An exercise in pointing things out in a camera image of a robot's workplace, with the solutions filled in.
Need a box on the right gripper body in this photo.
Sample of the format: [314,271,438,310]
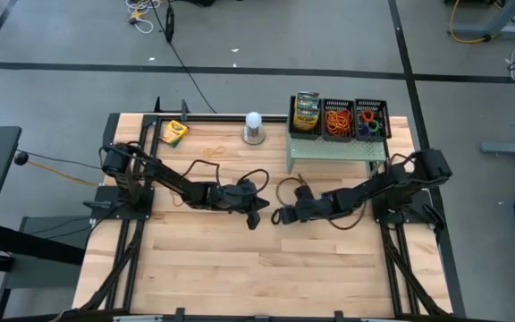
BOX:
[292,184,335,224]

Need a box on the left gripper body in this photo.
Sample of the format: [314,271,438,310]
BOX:
[207,177,263,231]

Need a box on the black plastic tray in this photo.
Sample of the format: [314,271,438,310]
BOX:
[289,96,322,140]

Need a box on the white bulb brass lamp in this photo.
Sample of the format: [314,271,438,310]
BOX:
[241,111,267,147]

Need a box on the black mesh basket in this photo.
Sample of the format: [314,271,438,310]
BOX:
[354,98,392,143]
[320,98,357,143]

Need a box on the grey desk foot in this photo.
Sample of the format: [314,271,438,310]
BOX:
[482,141,515,157]

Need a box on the grey desk base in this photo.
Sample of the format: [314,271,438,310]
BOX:
[0,214,93,321]

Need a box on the grey desk leg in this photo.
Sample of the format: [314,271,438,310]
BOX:
[452,0,515,39]

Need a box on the green perforated metal shelf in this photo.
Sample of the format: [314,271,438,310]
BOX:
[285,133,387,178]

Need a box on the thin yellow rod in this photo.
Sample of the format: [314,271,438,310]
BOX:
[27,159,100,187]

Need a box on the black looped cable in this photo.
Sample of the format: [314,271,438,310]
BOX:
[234,168,271,196]
[275,174,308,208]

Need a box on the black floor cable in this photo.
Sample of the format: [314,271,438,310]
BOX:
[148,0,218,115]

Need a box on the silver aluminium rail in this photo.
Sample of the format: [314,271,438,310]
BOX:
[113,315,165,322]

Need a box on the white cable bundle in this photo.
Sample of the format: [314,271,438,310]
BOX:
[125,0,163,35]

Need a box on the yellow floor cable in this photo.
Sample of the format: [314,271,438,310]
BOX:
[448,0,491,45]

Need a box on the white floor cable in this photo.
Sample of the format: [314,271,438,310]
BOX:
[505,38,515,81]

